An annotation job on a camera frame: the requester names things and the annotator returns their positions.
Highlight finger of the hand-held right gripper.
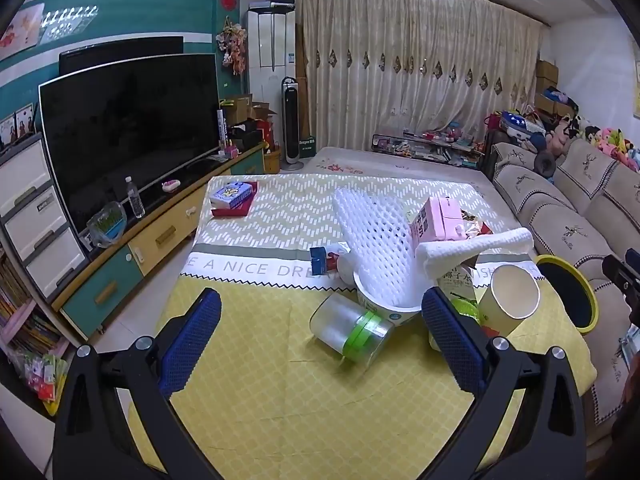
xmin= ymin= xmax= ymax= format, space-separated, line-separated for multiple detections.
xmin=601 ymin=250 xmax=640 ymax=307

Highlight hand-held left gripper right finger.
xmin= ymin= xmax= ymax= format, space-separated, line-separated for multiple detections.
xmin=421 ymin=287 xmax=587 ymax=480

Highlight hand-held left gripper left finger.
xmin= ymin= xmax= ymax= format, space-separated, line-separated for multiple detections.
xmin=52 ymin=287 xmax=223 ymax=480

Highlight green drink carton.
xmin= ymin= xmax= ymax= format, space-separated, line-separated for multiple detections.
xmin=429 ymin=262 xmax=488 ymax=352

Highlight beige paper cup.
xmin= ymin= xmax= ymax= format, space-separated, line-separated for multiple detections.
xmin=477 ymin=263 xmax=542 ymax=339

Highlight yellow trash bin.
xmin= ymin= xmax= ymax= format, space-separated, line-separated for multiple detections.
xmin=534 ymin=255 xmax=599 ymax=335

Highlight white instant noodle bowl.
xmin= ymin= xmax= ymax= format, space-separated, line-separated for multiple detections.
xmin=352 ymin=270 xmax=426 ymax=327

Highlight white towel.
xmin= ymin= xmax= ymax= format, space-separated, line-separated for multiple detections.
xmin=417 ymin=227 xmax=535 ymax=286

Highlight clear jar with green lid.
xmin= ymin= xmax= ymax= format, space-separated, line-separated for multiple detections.
xmin=309 ymin=291 xmax=396 ymax=365

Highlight red snack wrapper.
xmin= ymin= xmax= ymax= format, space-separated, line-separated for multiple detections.
xmin=460 ymin=210 xmax=494 ymax=241

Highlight pink milk carton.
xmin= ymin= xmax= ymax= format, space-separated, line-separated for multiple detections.
xmin=410 ymin=196 xmax=467 ymax=256

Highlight white foam net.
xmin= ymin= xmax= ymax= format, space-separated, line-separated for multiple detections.
xmin=331 ymin=187 xmax=431 ymax=309

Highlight white printed packet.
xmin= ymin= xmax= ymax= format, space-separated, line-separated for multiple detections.
xmin=327 ymin=242 xmax=358 ymax=282

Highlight beige sofa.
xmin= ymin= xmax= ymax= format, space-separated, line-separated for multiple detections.
xmin=487 ymin=137 xmax=640 ymax=441

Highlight teal and yellow TV cabinet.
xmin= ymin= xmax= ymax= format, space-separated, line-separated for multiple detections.
xmin=52 ymin=142 xmax=268 ymax=339

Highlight pile of plush toys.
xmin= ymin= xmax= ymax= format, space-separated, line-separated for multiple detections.
xmin=542 ymin=110 xmax=640 ymax=173

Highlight clear water bottle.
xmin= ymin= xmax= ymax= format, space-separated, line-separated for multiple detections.
xmin=124 ymin=176 xmax=146 ymax=219

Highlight blue card box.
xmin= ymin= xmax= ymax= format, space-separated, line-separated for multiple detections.
xmin=209 ymin=181 xmax=254 ymax=209

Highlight colourful packets on floor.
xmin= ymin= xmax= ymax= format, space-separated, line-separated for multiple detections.
xmin=10 ymin=352 xmax=69 ymax=416

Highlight row of books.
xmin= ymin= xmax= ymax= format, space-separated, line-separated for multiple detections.
xmin=0 ymin=250 xmax=71 ymax=361

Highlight blue star bag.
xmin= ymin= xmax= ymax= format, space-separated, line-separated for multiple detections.
xmin=500 ymin=110 xmax=534 ymax=137

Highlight low glass shelf with toys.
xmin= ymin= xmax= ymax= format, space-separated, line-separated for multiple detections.
xmin=371 ymin=122 xmax=486 ymax=168

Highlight stacked cardboard boxes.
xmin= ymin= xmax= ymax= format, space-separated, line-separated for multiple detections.
xmin=535 ymin=60 xmax=576 ymax=116

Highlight black box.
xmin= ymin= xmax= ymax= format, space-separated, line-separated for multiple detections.
xmin=227 ymin=127 xmax=266 ymax=154

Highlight white plastic drawer unit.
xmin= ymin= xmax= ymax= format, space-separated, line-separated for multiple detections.
xmin=0 ymin=132 xmax=89 ymax=302

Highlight large curved television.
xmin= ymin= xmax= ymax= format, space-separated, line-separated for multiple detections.
xmin=38 ymin=53 xmax=221 ymax=237

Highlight open cardboard boxes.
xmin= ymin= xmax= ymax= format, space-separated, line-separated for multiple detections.
xmin=220 ymin=95 xmax=279 ymax=133

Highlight black tower fan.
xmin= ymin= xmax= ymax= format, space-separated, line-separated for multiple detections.
xmin=280 ymin=76 xmax=305 ymax=171

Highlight cream embroidered curtain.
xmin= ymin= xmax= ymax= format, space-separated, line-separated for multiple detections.
xmin=295 ymin=0 xmax=544 ymax=153

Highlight black flat television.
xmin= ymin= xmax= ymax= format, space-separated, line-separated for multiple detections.
xmin=58 ymin=36 xmax=185 ymax=78

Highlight hanging flower decoration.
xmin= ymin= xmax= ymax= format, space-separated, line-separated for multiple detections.
xmin=216 ymin=17 xmax=249 ymax=76

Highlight white standing air conditioner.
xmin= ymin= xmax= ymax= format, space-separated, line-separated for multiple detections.
xmin=246 ymin=7 xmax=297 ymax=153

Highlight small photo frame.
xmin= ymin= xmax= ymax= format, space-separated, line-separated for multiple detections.
xmin=0 ymin=115 xmax=19 ymax=151
xmin=16 ymin=103 xmax=36 ymax=139

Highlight clear acrylic wall picture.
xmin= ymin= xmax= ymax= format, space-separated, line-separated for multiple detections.
xmin=39 ymin=6 xmax=99 ymax=44

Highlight pale wall poster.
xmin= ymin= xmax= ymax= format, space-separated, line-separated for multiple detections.
xmin=0 ymin=2 xmax=46 ymax=52

